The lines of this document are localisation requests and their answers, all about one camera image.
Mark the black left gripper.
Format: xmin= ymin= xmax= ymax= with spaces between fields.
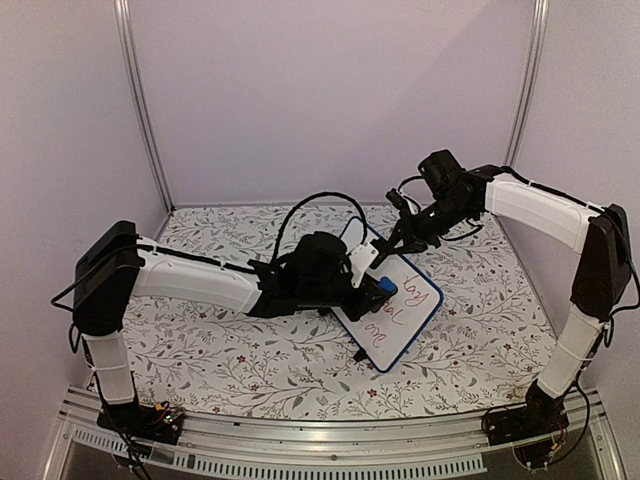
xmin=300 ymin=273 xmax=390 ymax=322

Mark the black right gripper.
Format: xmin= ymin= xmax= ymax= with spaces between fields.
xmin=383 ymin=195 xmax=474 ymax=256

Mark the blue whiteboard eraser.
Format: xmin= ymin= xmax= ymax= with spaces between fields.
xmin=378 ymin=276 xmax=398 ymax=295

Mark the small blue-framed whiteboard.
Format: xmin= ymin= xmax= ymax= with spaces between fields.
xmin=338 ymin=215 xmax=445 ymax=375

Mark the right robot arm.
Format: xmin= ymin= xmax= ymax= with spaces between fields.
xmin=379 ymin=150 xmax=639 ymax=436

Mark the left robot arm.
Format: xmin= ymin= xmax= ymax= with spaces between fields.
xmin=51 ymin=220 xmax=398 ymax=434

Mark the floral patterned table mat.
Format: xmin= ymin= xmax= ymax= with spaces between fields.
xmin=123 ymin=217 xmax=556 ymax=421

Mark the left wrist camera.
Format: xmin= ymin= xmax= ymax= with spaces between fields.
xmin=348 ymin=241 xmax=379 ymax=288

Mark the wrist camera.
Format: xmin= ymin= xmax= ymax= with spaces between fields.
xmin=385 ymin=188 xmax=422 ymax=215
xmin=348 ymin=241 xmax=379 ymax=288

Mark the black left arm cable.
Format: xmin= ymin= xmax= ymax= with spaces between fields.
xmin=272 ymin=189 xmax=369 ymax=266

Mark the wire whiteboard stand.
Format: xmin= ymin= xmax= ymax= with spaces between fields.
xmin=352 ymin=349 xmax=368 ymax=363

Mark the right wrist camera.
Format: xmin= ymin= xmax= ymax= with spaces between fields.
xmin=385 ymin=188 xmax=422 ymax=215

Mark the front aluminium rail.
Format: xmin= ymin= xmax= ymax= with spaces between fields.
xmin=44 ymin=387 xmax=627 ymax=479

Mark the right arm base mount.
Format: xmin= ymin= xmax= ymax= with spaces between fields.
xmin=481 ymin=381 xmax=569 ymax=446

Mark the right aluminium frame post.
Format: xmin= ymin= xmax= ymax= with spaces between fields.
xmin=504 ymin=0 xmax=550 ymax=167

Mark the aluminium frame post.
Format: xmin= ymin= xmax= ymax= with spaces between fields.
xmin=504 ymin=0 xmax=550 ymax=167
xmin=113 ymin=0 xmax=175 ymax=213

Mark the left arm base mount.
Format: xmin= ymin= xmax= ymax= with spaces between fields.
xmin=97 ymin=394 xmax=185 ymax=445

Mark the left aluminium frame post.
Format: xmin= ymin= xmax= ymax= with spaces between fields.
xmin=113 ymin=0 xmax=175 ymax=213

